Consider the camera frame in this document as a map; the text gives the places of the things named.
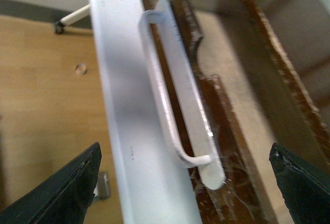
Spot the white table leg with caster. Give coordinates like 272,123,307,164
54,4,91,35

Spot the brown wooden drawer cabinet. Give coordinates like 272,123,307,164
186,0,329,170

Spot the white drawer handle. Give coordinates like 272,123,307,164
139,0,226,190

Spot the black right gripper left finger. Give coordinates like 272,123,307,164
1,142,102,223

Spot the wooden drawer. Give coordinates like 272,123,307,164
139,0,323,224

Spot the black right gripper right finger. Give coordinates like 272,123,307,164
269,143,329,223

